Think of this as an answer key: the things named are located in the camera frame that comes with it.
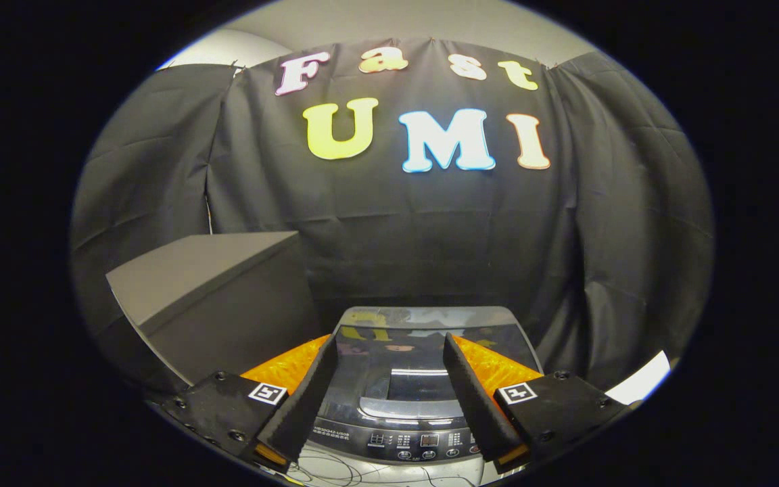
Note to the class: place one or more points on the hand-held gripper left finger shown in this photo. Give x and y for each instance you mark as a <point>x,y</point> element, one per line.
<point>305,399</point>

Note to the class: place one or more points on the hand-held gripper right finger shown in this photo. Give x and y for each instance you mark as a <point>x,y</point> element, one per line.
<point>474,399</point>

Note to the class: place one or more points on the dark grey washing machine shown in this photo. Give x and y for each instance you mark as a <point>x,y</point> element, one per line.
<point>423,443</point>

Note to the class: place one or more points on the dark washing machine lid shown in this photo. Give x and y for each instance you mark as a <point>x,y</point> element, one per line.
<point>410,352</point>

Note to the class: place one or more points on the grey cabinet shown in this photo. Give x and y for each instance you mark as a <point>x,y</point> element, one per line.
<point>200,270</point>

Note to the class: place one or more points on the white flat sheet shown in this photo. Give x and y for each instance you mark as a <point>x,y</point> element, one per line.
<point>643,382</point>

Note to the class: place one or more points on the black backdrop cloth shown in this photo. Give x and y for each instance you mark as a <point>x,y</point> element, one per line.
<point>633,203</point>

